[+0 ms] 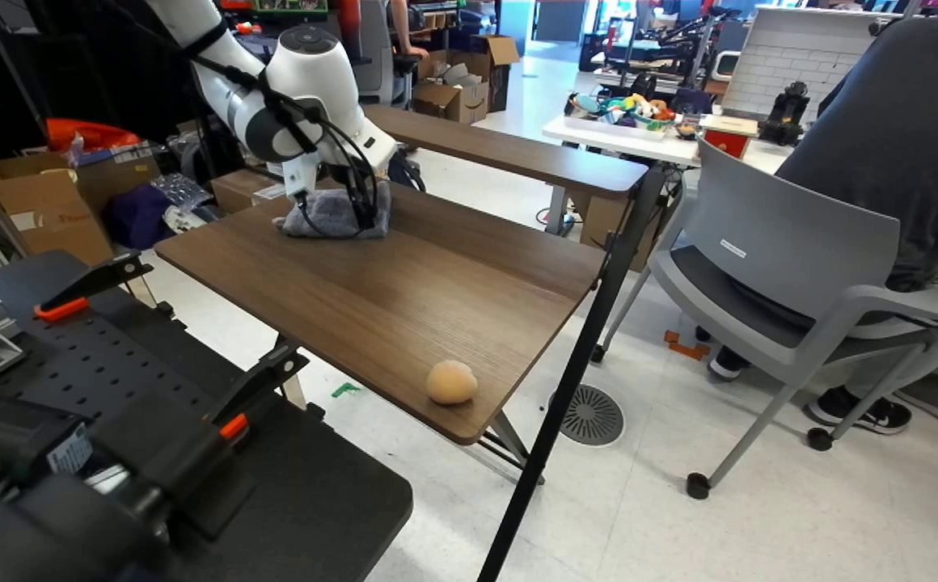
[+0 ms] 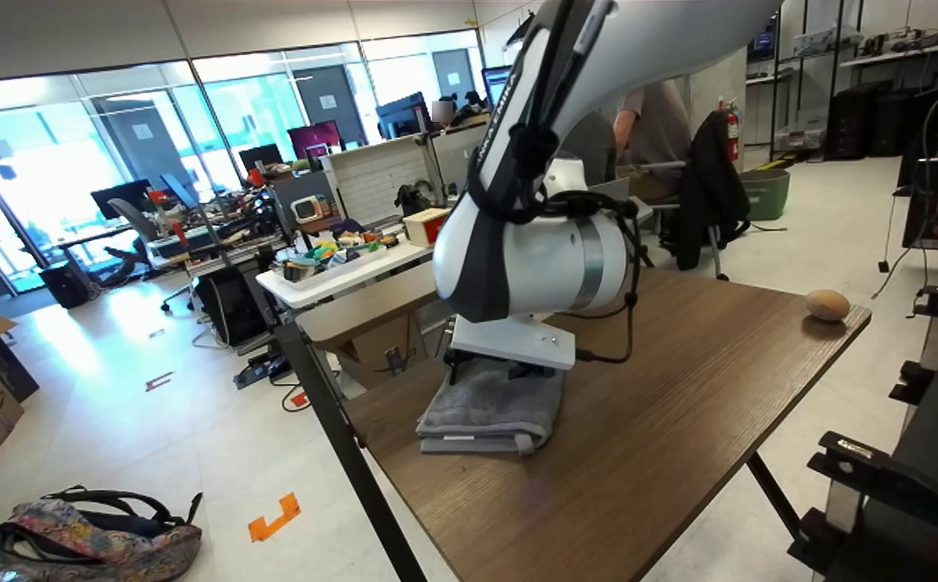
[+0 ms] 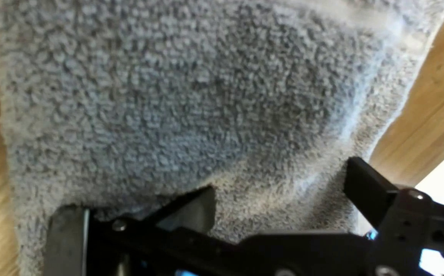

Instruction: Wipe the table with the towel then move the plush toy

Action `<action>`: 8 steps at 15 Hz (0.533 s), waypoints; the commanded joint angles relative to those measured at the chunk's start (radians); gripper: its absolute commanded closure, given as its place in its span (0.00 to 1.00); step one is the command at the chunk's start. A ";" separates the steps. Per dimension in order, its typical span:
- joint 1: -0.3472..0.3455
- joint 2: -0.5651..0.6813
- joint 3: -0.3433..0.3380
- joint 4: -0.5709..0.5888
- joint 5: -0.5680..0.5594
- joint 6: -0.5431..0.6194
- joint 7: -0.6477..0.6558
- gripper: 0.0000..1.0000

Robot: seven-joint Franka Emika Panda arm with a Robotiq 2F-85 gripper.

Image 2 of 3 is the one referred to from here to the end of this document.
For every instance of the red box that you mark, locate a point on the red box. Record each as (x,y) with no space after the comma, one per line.
(431,229)

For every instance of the white table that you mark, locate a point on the white table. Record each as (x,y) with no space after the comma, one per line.
(329,281)

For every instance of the colourful patterned backpack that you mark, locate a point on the colourful patterned backpack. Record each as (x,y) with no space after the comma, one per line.
(92,537)

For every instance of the blue screen monitor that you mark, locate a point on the blue screen monitor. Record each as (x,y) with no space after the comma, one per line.
(496,85)

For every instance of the colourful toy pile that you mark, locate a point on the colourful toy pile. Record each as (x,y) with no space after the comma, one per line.
(333,251)

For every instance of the distant seated person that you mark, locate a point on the distant seated person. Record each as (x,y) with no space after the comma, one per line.
(447,112)

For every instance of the cardboard box with logo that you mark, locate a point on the cardboard box with logo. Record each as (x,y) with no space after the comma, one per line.
(384,350)

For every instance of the tan round plush toy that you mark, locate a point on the tan round plush toy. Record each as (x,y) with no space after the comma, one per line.
(828,305)

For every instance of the grey towel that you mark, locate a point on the grey towel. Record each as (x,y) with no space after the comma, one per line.
(491,414)

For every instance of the red fire extinguisher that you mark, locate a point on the red fire extinguisher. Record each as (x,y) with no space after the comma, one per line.
(732,130)

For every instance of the purple screen monitor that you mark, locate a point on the purple screen monitor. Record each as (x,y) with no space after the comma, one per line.
(314,139)

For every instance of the grey cubicle partition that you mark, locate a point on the grey cubicle partition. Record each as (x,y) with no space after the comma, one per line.
(375,182)

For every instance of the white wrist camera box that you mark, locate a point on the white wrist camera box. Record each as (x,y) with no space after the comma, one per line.
(511,343)

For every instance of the standing person beige shirt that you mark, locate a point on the standing person beige shirt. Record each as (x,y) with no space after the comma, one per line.
(665,130)

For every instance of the black jacket on chair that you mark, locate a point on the black jacket on chair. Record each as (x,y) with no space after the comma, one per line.
(712,182)

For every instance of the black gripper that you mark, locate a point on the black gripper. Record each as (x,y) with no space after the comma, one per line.
(531,373)

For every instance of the dark computer monitor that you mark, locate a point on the dark computer monitor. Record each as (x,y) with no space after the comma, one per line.
(403,118)
(117,197)
(260,156)

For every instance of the green bin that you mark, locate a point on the green bin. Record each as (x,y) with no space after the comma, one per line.
(768,194)

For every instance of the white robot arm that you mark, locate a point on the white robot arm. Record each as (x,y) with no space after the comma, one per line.
(576,261)

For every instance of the metal shelving unit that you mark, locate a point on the metal shelving unit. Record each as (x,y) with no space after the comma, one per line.
(867,97)

